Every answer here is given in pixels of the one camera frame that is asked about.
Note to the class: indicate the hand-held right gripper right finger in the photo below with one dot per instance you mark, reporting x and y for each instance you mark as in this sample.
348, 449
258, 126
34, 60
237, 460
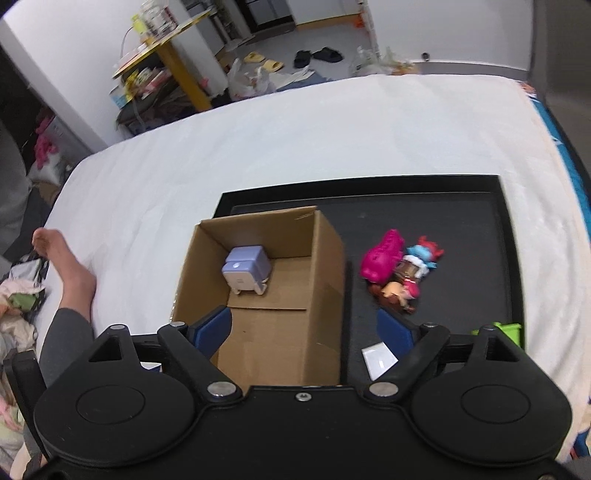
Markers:
393, 333

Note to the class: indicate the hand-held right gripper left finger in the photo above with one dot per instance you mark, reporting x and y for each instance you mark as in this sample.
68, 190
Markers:
213, 330

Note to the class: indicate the white plug charger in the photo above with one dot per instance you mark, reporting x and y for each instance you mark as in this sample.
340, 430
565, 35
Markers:
378, 361

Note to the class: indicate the brown-haired figurine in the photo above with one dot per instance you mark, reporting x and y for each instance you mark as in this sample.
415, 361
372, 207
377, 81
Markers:
399, 291

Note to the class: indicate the brown cardboard box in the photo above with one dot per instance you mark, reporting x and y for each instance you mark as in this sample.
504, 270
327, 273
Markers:
277, 341

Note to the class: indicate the green cube charger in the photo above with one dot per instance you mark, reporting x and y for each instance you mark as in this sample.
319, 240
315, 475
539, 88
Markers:
508, 331

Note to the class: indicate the black tray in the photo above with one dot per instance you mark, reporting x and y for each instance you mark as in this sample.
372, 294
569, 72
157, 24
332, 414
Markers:
461, 230

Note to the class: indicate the purple cube charger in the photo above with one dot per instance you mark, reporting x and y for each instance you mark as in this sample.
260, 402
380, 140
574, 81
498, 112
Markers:
247, 270

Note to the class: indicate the pink plastic toy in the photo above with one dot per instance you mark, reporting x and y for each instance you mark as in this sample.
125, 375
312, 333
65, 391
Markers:
381, 261

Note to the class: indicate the blue-haired figurine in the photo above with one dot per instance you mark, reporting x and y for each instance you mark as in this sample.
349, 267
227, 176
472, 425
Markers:
422, 256

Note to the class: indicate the person's left leg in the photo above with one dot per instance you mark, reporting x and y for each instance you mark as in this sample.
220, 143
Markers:
69, 281

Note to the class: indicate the pile of clothes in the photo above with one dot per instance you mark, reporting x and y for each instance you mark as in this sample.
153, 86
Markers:
16, 300

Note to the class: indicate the white plastic bag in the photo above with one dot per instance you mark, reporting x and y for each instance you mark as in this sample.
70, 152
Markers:
247, 83

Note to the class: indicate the pink soft item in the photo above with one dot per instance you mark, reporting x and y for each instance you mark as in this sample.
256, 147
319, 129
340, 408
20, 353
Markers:
45, 143

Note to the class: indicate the blue printed blanket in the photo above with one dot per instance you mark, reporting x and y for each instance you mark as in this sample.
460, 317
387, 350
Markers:
561, 138

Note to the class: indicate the yellow table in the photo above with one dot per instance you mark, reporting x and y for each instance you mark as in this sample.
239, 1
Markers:
178, 64

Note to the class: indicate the clear plastic bag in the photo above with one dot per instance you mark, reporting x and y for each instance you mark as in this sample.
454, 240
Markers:
369, 62

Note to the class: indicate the pair of yellow slippers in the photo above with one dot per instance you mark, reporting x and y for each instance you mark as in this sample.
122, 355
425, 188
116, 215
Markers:
263, 61

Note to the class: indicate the pair of black slippers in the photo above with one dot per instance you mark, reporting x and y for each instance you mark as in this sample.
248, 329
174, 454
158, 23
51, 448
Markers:
318, 55

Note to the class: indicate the clear jars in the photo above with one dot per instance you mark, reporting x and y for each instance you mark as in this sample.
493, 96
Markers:
159, 18

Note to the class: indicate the grey cabinet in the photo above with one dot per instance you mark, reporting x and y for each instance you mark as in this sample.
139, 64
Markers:
561, 46

